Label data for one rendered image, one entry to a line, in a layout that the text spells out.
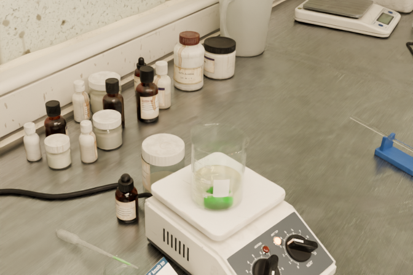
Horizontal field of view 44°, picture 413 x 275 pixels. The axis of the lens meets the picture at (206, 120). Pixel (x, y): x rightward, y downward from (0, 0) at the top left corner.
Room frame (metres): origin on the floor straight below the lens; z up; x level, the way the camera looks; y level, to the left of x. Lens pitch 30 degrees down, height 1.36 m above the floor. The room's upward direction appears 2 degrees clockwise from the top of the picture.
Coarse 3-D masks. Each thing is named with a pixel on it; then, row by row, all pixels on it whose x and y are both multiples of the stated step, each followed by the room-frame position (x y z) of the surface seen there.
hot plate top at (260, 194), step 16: (176, 176) 0.51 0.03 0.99; (256, 176) 0.51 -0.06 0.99; (160, 192) 0.48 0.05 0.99; (176, 192) 0.48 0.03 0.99; (256, 192) 0.48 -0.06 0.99; (272, 192) 0.48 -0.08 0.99; (176, 208) 0.45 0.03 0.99; (192, 208) 0.45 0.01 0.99; (240, 208) 0.45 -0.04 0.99; (256, 208) 0.45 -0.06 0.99; (192, 224) 0.43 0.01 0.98; (208, 224) 0.42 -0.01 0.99; (224, 224) 0.43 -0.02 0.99; (240, 224) 0.43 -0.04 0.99
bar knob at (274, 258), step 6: (264, 258) 0.41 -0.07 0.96; (270, 258) 0.40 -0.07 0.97; (276, 258) 0.40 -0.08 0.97; (258, 264) 0.40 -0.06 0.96; (264, 264) 0.40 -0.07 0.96; (270, 264) 0.39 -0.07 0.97; (276, 264) 0.39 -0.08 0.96; (258, 270) 0.39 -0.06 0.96; (264, 270) 0.39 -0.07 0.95; (270, 270) 0.39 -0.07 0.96; (276, 270) 0.39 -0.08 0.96
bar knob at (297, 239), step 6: (294, 234) 0.45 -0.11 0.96; (288, 240) 0.44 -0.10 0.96; (294, 240) 0.43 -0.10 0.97; (300, 240) 0.43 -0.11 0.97; (306, 240) 0.43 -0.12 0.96; (288, 246) 0.43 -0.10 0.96; (294, 246) 0.43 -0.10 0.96; (300, 246) 0.42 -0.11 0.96; (306, 246) 0.42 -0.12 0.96; (312, 246) 0.43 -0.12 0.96; (288, 252) 0.42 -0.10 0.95; (294, 252) 0.43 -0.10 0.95; (300, 252) 0.43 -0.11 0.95; (306, 252) 0.43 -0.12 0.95; (294, 258) 0.42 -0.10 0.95; (300, 258) 0.42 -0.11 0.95; (306, 258) 0.42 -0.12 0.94
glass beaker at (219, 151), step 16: (192, 128) 0.49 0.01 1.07; (208, 128) 0.50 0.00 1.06; (224, 128) 0.50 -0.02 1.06; (192, 144) 0.46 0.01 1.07; (208, 144) 0.50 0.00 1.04; (224, 144) 0.50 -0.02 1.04; (240, 144) 0.49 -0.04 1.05; (192, 160) 0.46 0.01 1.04; (208, 160) 0.44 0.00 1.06; (224, 160) 0.44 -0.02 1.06; (240, 160) 0.45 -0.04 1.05; (192, 176) 0.46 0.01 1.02; (208, 176) 0.44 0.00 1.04; (224, 176) 0.44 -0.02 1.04; (240, 176) 0.45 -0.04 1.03; (192, 192) 0.46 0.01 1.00; (208, 192) 0.44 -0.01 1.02; (224, 192) 0.44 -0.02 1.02; (240, 192) 0.46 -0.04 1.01; (208, 208) 0.44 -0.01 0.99; (224, 208) 0.44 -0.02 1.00
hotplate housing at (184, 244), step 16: (144, 208) 0.48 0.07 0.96; (160, 208) 0.47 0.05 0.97; (272, 208) 0.48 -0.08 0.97; (288, 208) 0.48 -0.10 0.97; (160, 224) 0.46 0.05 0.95; (176, 224) 0.45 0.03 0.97; (256, 224) 0.45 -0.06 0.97; (272, 224) 0.45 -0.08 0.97; (160, 240) 0.46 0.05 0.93; (176, 240) 0.44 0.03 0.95; (192, 240) 0.42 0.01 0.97; (208, 240) 0.42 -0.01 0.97; (224, 240) 0.42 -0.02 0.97; (240, 240) 0.42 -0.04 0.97; (176, 256) 0.44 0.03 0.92; (192, 256) 0.42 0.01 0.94; (208, 256) 0.40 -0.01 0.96; (224, 256) 0.40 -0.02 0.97; (192, 272) 0.42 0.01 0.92; (208, 272) 0.40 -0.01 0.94; (224, 272) 0.39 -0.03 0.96
